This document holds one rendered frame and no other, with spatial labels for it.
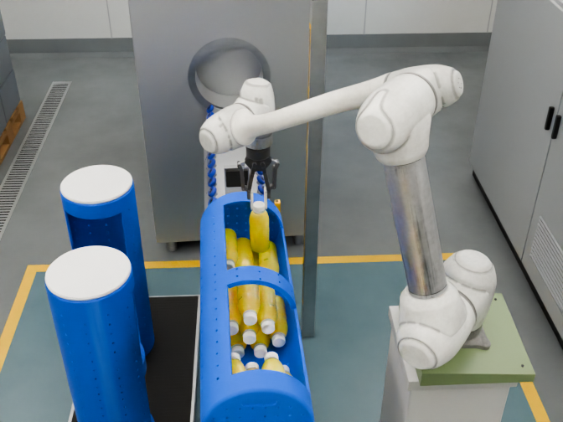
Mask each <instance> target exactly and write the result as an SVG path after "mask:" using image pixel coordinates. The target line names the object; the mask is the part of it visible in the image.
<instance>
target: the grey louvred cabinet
mask: <svg viewBox="0 0 563 422"><path fill-rule="evenodd" d="M469 162H470V164H471V166H472V168H473V177H474V179H475V181H476V183H477V185H478V187H479V188H480V190H481V192H482V194H483V196H484V198H485V200H486V202H487V204H488V206H489V208H490V210H491V212H492V214H493V216H494V217H495V219H496V221H497V223H498V226H499V228H500V229H501V231H502V233H503V235H504V238H505V239H506V240H507V242H508V244H509V247H510V249H511V250H512V252H513V254H514V257H515V259H516V260H517V262H518V264H519V266H520V268H521V270H522V271H523V273H524V276H525V278H526V280H527V281H528V283H529V286H530V288H531V290H532V291H533V292H534V294H535V297H536V299H537V301H538V302H539V304H540V307H541V309H542V311H543V312H544V314H545V316H546V318H547V320H548V322H549V324H550V326H551V328H552V330H553V332H554V334H555V336H556V338H557V340H558V342H559V343H560V345H561V347H562V349H563V0H498V2H497V7H496V12H495V17H494V21H493V31H492V35H491V40H490V45H489V50H488V58H487V63H486V69H485V73H484V78H483V87H482V92H481V97H480V101H479V107H478V115H477V120H476V126H475V130H474V135H473V144H472V149H471V154H470V158H469Z"/></svg>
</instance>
